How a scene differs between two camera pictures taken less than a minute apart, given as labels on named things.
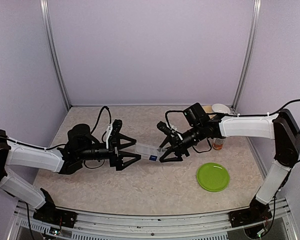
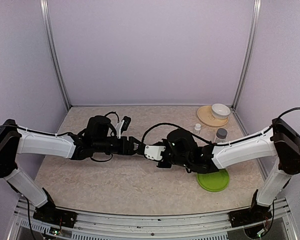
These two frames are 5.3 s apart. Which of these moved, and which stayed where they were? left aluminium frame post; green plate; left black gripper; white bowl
Moved: left black gripper
Stayed: white bowl; left aluminium frame post; green plate
